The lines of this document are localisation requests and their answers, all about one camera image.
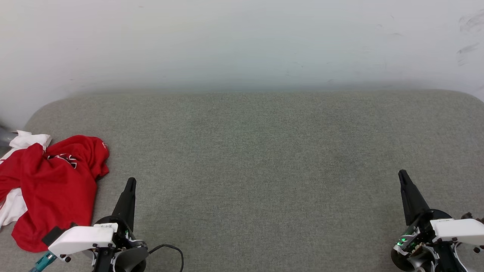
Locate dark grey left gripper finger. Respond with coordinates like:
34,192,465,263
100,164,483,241
123,178,137,232
112,178,132,224

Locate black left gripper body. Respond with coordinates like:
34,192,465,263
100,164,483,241
93,216,149,272

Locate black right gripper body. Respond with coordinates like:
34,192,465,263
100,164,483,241
391,210,460,272

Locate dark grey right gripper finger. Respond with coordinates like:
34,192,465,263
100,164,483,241
402,170,431,218
398,170,418,226

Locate red and white jersey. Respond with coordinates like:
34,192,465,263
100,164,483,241
0,130,110,253

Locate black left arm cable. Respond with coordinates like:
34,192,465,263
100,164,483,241
147,244,185,272

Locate teal cable connector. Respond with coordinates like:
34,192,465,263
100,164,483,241
30,251,57,272

